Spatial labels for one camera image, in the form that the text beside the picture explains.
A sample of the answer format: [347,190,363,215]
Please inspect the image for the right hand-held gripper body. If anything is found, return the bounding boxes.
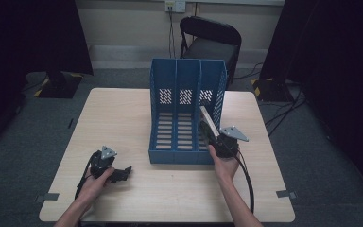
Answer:
[212,125,251,159]

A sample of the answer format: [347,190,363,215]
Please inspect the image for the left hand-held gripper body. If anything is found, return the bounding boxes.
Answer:
[89,145,118,180]

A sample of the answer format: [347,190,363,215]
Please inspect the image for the green leaf picture book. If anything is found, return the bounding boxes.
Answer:
[199,105,221,138]

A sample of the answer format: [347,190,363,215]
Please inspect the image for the blue file rack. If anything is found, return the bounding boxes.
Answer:
[147,57,228,166]

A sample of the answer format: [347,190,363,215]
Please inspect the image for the person's right hand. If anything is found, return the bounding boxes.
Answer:
[207,145,242,184]

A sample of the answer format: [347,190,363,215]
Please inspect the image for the person's left hand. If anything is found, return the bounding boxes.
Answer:
[80,166,116,204]

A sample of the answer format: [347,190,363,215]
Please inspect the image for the grey tape strip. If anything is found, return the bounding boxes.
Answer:
[275,189,298,200]
[34,192,61,203]

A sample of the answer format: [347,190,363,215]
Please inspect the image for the black stand base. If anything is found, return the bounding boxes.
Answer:
[250,77,293,103]
[33,71,84,99]

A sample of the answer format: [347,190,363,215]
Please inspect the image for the black folding chair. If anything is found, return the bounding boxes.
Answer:
[179,15,243,86]

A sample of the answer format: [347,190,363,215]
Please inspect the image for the black curtain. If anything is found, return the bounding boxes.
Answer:
[259,0,363,201]
[0,0,95,159]

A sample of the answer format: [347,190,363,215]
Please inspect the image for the left hand-held gripper cable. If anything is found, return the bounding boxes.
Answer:
[74,155,95,201]

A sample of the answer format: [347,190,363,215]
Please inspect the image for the hand-held gripper cable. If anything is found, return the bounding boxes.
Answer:
[74,155,95,201]
[233,150,255,215]

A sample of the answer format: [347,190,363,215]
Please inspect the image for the right hand-held gripper cable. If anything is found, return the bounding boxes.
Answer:
[233,150,255,215]

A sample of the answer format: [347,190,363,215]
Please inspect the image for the black floor cables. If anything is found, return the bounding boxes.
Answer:
[233,61,307,137]

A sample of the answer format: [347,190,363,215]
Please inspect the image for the black wall outlet cable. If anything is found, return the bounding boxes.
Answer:
[167,6,177,60]

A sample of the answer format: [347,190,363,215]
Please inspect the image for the white wall outlet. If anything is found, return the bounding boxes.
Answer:
[164,0,187,14]

